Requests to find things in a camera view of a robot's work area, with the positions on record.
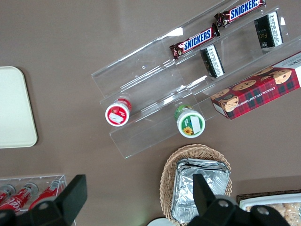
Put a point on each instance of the aluminium foil tray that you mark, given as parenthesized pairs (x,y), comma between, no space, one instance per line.
(185,188)

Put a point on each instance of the clear acrylic bottle box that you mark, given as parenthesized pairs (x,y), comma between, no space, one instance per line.
(60,179)

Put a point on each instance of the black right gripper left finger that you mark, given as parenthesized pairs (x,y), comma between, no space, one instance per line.
(63,202)

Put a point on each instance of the red lid yogurt cup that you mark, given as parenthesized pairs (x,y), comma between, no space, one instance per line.
(117,115)

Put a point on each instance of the Snickers chocolate bar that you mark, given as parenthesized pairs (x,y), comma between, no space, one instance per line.
(242,10)
(197,40)

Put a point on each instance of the white rectangular dish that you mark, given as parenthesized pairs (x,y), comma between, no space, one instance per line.
(270,200)

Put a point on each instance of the red cola bottle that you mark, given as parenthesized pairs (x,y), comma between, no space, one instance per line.
(4,194)
(20,196)
(48,191)

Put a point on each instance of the red tartan cookie box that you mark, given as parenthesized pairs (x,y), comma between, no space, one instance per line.
(256,94)

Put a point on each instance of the black chocolate box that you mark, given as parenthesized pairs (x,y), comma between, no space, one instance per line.
(211,61)
(269,29)

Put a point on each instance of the oval tan wicker basket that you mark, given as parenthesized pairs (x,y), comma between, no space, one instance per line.
(168,179)

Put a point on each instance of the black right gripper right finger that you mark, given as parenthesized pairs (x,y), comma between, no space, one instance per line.
(218,212)

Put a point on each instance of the cream plastic tray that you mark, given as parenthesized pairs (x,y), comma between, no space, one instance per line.
(14,108)

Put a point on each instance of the white round disc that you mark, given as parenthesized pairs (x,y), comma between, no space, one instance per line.
(160,222)

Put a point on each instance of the clear acrylic stepped shelf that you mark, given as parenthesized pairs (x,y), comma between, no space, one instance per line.
(150,77)

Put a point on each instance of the green lid yogurt cup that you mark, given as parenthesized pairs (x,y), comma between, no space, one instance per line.
(191,123)

